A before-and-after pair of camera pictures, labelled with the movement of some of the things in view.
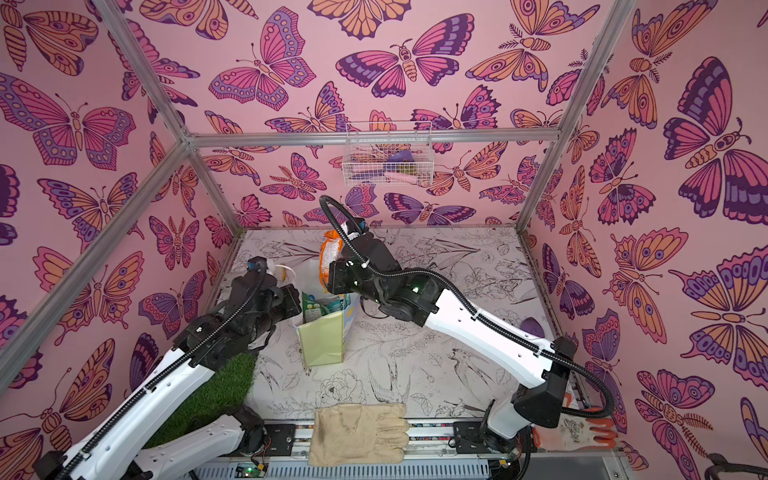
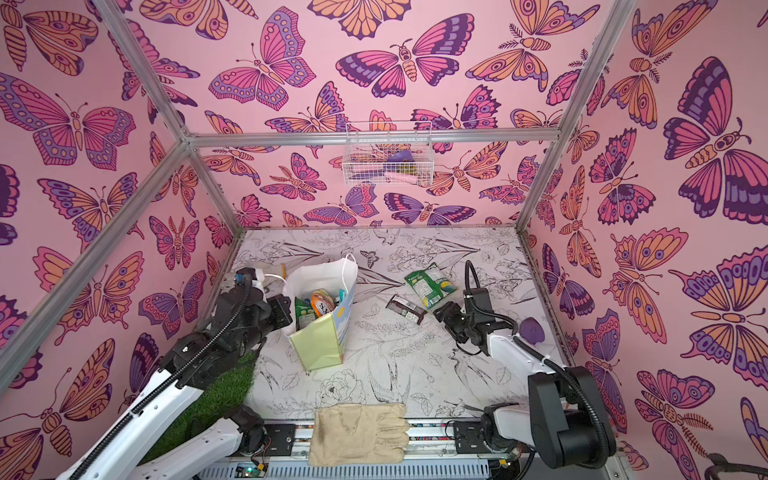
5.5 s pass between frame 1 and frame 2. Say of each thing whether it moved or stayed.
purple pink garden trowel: stayed
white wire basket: stayed
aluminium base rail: stayed
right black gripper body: moved
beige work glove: stayed
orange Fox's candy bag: moved
